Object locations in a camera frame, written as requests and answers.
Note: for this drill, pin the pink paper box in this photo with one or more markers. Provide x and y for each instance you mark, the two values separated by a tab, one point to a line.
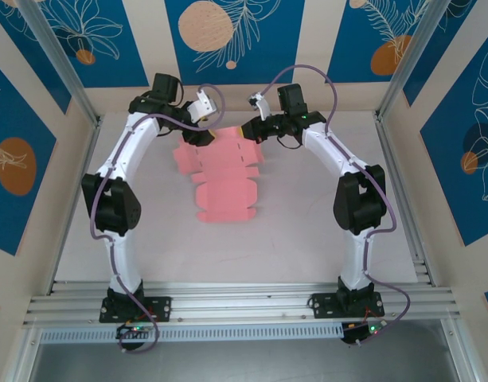
225	187

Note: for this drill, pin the black controller board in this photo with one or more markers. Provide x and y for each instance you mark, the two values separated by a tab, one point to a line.
357	332
134	333

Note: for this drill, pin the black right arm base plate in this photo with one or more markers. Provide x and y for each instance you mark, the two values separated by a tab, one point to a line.
323	304

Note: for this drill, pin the aluminium frame post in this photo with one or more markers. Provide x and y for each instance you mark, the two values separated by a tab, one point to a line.
64	67
411	59

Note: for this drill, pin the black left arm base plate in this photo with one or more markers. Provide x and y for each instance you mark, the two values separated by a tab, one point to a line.
160	308

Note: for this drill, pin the aluminium mounting rail beam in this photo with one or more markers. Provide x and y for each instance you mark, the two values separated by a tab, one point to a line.
243	302

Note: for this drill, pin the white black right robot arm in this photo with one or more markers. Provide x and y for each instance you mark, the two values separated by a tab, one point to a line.
355	254

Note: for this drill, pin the black left controller board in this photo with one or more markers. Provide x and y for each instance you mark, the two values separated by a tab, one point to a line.
134	333

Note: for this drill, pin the aluminium side rail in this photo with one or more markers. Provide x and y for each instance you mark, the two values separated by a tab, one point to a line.
403	199
74	207

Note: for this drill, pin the black right controller board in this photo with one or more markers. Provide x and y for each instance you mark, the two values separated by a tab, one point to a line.
357	332

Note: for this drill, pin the grey metal sheet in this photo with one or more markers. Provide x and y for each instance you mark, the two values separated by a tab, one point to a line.
243	364

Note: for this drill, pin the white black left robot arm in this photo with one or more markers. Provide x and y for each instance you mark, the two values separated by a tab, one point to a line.
120	254

